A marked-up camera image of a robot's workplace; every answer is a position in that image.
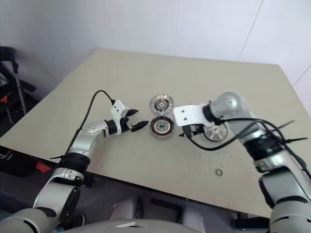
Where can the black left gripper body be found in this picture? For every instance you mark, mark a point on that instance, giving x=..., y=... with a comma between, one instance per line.
x=125, y=125

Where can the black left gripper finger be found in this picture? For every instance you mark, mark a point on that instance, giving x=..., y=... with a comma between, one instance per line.
x=140, y=126
x=132, y=112

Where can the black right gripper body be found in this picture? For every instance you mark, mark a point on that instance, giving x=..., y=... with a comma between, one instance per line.
x=198, y=129

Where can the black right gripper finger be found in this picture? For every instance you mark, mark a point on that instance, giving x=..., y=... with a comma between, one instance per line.
x=182, y=135

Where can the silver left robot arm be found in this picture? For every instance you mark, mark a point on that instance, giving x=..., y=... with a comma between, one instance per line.
x=82, y=140

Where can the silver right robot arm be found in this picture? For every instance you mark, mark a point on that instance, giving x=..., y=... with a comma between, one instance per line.
x=228, y=102

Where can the silver motor stator copper coils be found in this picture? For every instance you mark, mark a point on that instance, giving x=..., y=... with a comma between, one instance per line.
x=161, y=127

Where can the grey motor cover circuit board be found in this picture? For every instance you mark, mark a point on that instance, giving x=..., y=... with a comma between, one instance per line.
x=160, y=104

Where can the pale grey rounded shape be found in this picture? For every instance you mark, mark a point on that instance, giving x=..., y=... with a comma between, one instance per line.
x=192, y=216
x=126, y=208

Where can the red object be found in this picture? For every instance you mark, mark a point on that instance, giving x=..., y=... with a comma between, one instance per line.
x=42, y=168

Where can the silver robot torso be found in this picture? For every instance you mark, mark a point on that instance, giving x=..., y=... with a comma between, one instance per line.
x=158, y=228

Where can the silver pole black stand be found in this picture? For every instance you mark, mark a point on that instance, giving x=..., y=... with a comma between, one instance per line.
x=20, y=92

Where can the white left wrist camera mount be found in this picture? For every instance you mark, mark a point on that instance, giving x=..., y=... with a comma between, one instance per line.
x=119, y=106

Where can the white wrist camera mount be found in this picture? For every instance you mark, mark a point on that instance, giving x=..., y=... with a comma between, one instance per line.
x=187, y=114
x=119, y=106

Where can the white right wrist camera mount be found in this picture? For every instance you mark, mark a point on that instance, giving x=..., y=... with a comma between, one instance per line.
x=187, y=114

